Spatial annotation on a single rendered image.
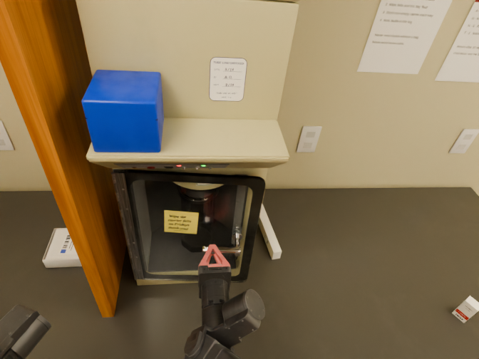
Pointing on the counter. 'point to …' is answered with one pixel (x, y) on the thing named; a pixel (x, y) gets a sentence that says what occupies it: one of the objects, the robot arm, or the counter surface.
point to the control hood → (209, 144)
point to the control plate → (172, 165)
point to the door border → (128, 223)
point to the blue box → (125, 111)
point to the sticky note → (181, 221)
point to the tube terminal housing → (195, 55)
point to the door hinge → (119, 201)
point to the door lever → (229, 246)
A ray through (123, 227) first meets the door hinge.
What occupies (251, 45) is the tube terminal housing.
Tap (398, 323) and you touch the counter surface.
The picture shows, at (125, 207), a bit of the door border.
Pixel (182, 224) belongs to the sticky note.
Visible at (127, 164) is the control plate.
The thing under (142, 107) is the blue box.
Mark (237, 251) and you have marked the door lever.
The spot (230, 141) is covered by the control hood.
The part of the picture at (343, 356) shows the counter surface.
